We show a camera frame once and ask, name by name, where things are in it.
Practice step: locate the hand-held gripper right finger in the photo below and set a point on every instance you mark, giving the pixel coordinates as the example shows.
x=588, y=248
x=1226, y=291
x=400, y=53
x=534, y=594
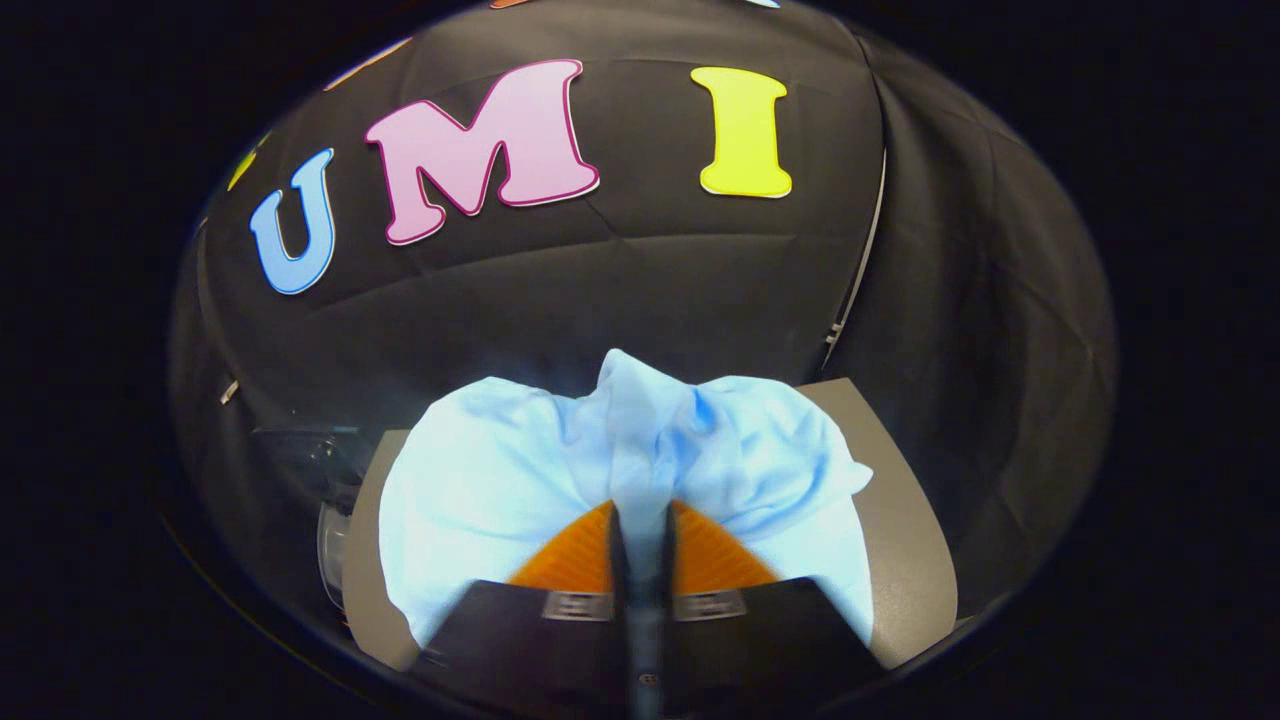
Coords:
x=760, y=650

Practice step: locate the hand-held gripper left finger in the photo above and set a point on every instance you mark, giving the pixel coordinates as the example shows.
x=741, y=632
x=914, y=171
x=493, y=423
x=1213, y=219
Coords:
x=540, y=650

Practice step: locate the light blue shirt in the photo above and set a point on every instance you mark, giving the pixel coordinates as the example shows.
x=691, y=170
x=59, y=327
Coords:
x=500, y=470

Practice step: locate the grey washing machine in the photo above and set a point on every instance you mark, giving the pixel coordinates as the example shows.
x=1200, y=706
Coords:
x=335, y=470

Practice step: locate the grey stand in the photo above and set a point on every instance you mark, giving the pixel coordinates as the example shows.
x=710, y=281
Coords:
x=900, y=560

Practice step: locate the black backdrop cloth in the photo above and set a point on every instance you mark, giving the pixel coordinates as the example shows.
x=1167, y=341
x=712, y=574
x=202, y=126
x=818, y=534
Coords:
x=640, y=270

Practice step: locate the silver cloth clip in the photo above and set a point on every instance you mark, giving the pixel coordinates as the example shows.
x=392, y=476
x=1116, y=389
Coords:
x=229, y=391

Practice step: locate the white backdrop frame pole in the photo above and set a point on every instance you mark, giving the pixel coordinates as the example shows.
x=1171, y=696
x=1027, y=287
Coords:
x=860, y=270

